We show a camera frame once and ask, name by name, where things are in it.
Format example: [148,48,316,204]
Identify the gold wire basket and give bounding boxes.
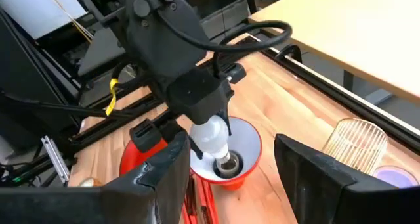
[320,117,389,176]

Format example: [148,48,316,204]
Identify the light wood desk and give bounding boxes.
[247,0,420,107]

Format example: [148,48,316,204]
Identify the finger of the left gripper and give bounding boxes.
[188,135,205,161]
[219,108,233,137]

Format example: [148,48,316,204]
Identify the red desk lamp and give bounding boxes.
[119,116,263,224]

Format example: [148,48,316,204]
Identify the silver metal bracket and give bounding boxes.
[40,135,71,185]

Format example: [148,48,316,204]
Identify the black aluminium table frame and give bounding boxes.
[67,33,420,172]

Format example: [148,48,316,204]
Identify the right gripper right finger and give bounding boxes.
[274,133,420,224]

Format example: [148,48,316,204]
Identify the blue bottle cap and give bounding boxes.
[371,165,420,189]

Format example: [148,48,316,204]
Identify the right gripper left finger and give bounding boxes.
[0,131,192,224]

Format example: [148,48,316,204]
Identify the white lightbulb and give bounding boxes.
[189,114,232,168]

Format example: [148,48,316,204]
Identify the yellow hanging cable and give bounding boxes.
[43,0,95,43]

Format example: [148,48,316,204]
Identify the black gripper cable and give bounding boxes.
[156,7,293,78]

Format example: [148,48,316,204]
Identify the yellow cable tag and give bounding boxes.
[104,78,121,117]

